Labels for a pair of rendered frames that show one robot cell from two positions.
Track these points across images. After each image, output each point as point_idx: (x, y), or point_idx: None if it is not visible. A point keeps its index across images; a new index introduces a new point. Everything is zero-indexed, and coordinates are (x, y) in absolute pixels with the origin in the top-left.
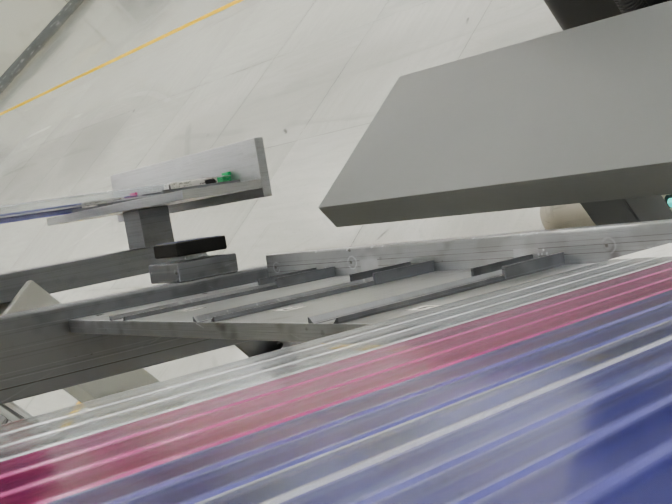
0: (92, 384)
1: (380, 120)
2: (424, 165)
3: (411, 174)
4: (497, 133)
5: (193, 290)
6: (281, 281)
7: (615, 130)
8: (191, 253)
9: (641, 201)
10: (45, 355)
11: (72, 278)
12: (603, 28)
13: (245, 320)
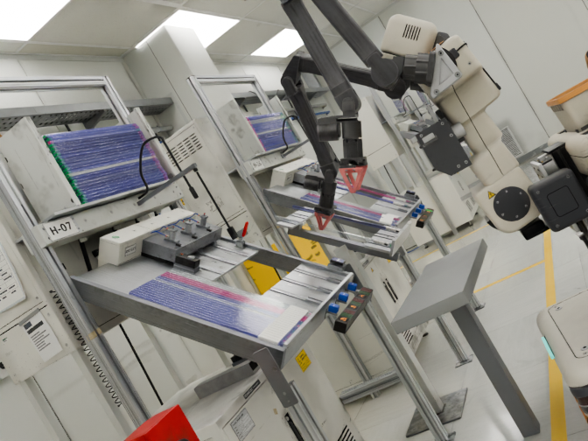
0: None
1: (459, 249)
2: (429, 272)
3: (427, 272)
4: (433, 276)
5: (329, 270)
6: (327, 279)
7: (417, 294)
8: (332, 262)
9: (463, 321)
10: (295, 267)
11: (355, 248)
12: (467, 265)
13: (280, 282)
